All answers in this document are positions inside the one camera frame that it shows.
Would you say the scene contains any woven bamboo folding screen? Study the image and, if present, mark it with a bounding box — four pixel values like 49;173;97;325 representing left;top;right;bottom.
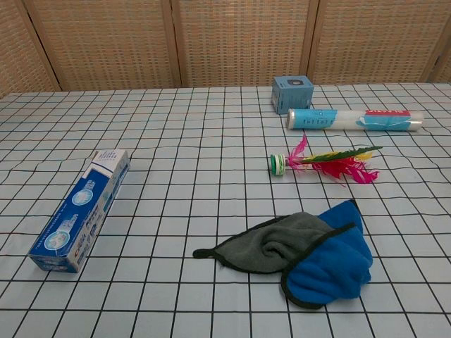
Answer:
0;0;451;101

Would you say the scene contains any blue and grey microfibre cloth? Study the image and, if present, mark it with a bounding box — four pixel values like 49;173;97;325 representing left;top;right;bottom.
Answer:
192;199;374;301

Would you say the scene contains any light blue checked tablecloth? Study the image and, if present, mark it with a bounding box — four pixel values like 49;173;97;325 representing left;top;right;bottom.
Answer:
0;82;451;338

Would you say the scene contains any clear blue-labelled tube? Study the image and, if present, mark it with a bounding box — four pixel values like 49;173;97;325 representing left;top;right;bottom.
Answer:
286;108;424;133

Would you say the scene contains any small light blue box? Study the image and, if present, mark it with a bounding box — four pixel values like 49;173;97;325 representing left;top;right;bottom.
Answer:
271;75;315;115

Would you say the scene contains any blue white toothpaste box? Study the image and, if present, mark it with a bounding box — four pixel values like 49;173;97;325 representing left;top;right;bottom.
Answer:
27;149;131;273

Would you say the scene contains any colourful feather shuttlecock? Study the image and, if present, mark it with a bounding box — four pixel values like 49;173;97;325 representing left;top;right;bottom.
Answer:
270;133;384;185

